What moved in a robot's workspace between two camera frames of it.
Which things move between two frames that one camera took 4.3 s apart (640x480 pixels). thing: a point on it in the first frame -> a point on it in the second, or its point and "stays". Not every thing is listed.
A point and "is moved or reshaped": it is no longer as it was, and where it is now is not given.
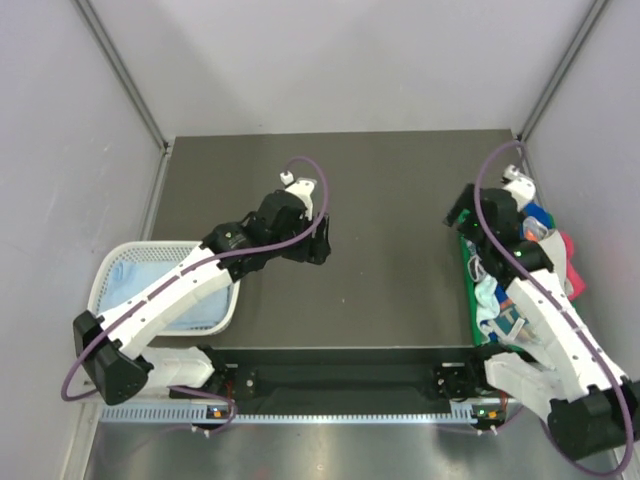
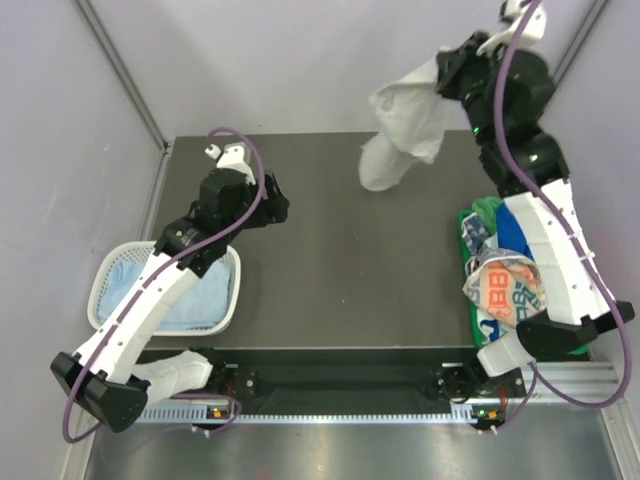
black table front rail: [412, 373] stays
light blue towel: [204, 312] stays
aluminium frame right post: [565, 68] stays
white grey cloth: [554, 248] is moved or reshaped
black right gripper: [464, 202] -> [450, 64]
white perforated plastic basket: [122, 268] stays
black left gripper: [313, 250] -> [276, 204]
